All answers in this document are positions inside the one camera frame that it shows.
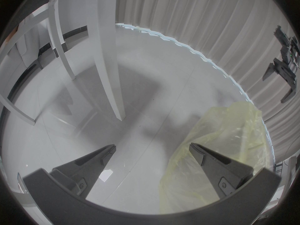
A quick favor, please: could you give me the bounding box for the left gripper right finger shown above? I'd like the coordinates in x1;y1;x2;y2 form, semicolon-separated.
189;142;255;200

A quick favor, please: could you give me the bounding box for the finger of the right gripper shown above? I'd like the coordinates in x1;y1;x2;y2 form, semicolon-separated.
262;58;282;81
280;85;296;104

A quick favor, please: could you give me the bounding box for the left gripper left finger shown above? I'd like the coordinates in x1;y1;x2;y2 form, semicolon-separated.
50;144;117;198

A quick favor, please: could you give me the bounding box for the yellow plastic bag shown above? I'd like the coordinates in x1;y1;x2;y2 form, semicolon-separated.
159;101;270;214

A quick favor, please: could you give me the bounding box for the white curtain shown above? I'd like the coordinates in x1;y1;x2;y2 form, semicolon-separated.
115;0;300;164

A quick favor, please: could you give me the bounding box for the grey padded white chair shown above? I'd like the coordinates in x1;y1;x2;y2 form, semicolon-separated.
0;0;126;126

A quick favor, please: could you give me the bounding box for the pale grey sofa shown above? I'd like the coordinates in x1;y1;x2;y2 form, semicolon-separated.
5;20;45;70

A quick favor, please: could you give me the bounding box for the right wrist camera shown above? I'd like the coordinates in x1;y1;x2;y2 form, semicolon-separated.
273;25;298;61

